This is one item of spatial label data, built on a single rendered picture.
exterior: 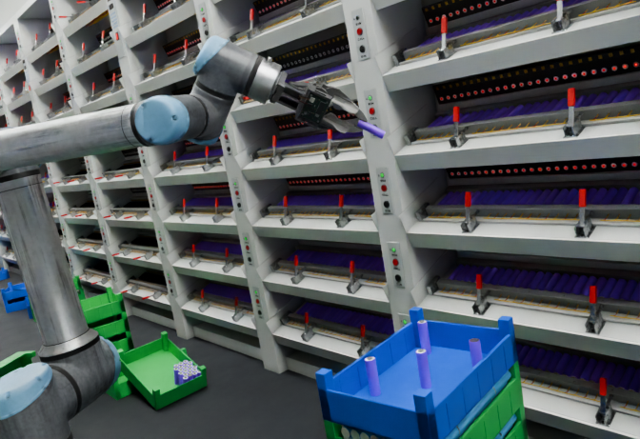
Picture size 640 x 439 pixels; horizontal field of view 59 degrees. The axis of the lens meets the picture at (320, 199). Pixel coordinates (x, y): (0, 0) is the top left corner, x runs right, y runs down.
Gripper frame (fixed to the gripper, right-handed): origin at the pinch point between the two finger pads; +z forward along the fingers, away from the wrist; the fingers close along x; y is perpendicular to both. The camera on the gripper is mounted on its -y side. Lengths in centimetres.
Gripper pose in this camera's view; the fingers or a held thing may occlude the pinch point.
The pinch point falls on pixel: (359, 122)
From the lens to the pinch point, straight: 127.9
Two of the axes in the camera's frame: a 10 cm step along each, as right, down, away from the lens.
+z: 9.1, 3.9, 1.5
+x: 4.2, -8.3, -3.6
